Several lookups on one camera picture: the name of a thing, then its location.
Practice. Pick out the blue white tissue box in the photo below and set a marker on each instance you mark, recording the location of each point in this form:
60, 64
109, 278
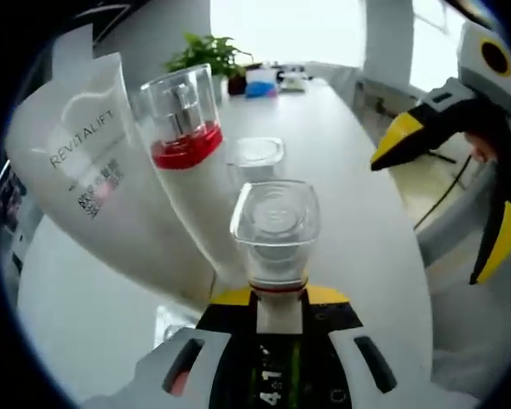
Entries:
260, 85

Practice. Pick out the white skincare bottle clear cap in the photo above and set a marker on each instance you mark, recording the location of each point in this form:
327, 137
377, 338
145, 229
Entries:
279, 315
255, 153

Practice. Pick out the white pump bottle red collar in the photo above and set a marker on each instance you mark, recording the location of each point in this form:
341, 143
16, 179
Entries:
187, 196

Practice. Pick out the large white skincare tube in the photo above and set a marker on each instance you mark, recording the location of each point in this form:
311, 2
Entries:
89, 200

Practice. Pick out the small white desk container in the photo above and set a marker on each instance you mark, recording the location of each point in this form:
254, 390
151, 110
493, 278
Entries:
294, 82

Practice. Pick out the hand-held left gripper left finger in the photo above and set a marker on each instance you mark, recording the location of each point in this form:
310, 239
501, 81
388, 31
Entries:
230, 341

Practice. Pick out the person's right hand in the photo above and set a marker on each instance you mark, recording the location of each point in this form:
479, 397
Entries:
485, 147

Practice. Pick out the green black skincare sachet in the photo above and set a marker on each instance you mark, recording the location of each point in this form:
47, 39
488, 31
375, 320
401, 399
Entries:
277, 385

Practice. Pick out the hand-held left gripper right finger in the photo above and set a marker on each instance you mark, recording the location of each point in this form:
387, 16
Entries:
323, 336

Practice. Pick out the potted green plant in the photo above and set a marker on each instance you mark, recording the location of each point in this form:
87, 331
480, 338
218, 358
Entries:
204, 53

